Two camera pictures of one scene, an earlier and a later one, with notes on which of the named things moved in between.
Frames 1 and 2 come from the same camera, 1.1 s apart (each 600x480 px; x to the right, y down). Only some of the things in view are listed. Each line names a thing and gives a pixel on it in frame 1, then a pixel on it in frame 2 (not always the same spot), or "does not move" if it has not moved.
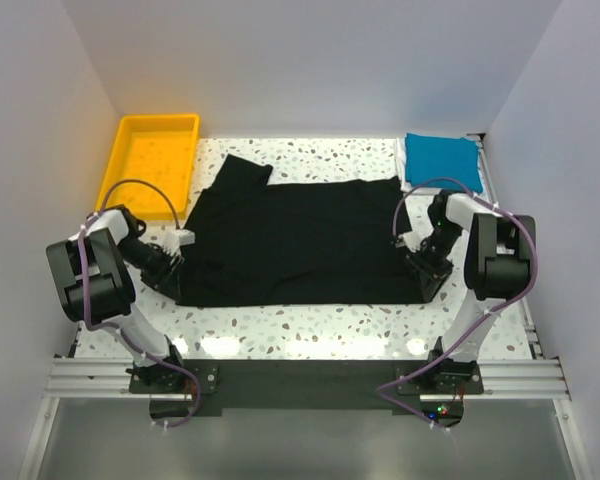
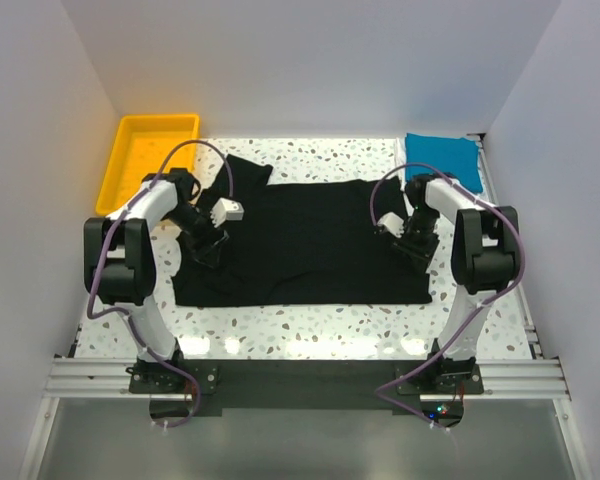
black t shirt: x=318 y=243 does not move
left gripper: x=166 y=278 → x=206 y=249
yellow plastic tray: x=159 y=149 does not move
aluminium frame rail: x=110 y=380 does not move
